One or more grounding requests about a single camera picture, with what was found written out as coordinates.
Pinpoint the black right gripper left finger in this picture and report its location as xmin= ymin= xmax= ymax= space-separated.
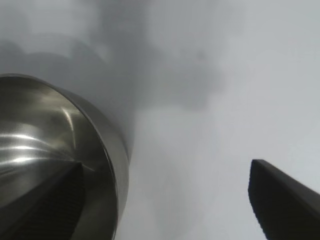
xmin=0 ymin=160 xmax=86 ymax=240

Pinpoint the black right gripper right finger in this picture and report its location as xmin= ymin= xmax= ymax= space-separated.
xmin=247 ymin=158 xmax=320 ymax=240

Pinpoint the stainless steel mixing bowl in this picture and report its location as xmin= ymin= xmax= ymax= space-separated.
xmin=0 ymin=73 xmax=130 ymax=240

